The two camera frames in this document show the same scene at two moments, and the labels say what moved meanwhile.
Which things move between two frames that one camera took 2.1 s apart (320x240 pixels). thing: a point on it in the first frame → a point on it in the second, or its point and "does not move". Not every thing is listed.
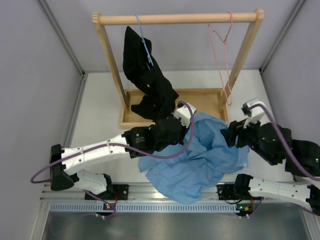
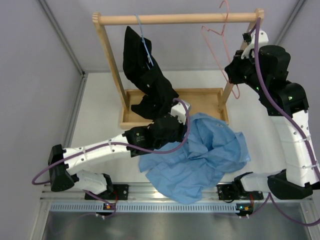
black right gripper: [237, 129] → [232, 71]
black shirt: [148, 75] does not move
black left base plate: [120, 192] does not move
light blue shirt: [205, 159] does not move
